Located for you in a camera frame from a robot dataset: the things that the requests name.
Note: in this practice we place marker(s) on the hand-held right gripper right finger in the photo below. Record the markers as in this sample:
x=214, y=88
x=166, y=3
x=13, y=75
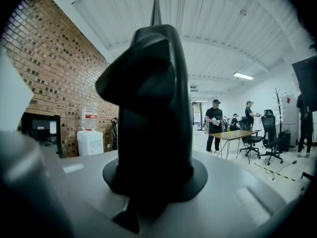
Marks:
x=284, y=222

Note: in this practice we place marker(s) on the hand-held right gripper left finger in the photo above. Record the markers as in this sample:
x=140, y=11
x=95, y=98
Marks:
x=22, y=182

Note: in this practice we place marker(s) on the black-framed whiteboard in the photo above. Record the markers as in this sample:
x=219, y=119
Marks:
x=153, y=108

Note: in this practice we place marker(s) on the yellow black striped floor tape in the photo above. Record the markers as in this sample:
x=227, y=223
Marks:
x=277, y=173

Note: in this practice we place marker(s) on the white water dispenser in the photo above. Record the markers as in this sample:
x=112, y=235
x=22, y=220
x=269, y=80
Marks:
x=90, y=142

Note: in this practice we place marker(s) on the black computer tower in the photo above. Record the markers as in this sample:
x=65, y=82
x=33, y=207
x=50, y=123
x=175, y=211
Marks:
x=284, y=140

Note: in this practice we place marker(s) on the black office chair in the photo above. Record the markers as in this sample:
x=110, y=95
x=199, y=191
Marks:
x=251, y=139
x=270, y=128

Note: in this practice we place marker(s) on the large clear water bottle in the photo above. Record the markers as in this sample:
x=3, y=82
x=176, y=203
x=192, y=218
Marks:
x=90, y=118

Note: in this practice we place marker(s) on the yellow bottle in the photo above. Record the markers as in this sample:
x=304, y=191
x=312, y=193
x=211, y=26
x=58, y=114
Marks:
x=251, y=127

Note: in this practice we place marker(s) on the white refrigerator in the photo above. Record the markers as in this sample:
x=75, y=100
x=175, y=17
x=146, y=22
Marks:
x=291, y=118

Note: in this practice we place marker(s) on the black stick vacuum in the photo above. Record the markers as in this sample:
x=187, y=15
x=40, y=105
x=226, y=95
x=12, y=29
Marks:
x=114, y=133

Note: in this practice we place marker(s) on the black coat rack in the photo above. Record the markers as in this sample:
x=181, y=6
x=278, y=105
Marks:
x=277, y=103

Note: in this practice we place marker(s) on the ceiling light panel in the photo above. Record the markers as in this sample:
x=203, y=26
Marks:
x=244, y=75

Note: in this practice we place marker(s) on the ceiling security camera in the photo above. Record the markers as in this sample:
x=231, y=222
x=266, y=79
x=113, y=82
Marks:
x=243, y=12

